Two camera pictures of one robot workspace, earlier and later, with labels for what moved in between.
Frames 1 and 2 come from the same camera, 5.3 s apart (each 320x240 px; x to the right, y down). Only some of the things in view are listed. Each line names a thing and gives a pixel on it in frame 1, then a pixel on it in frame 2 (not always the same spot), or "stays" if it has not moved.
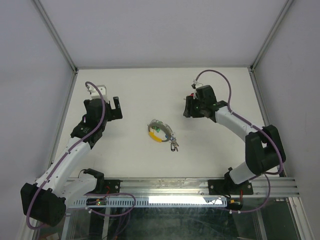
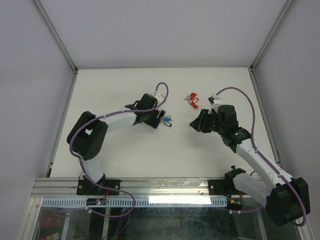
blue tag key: x=174 y=144 to x=166 y=119
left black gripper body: x=112 y=114 to x=153 y=117
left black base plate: x=107 y=186 stays
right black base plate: x=228 y=187 stays
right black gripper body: x=192 y=107 to x=208 y=122
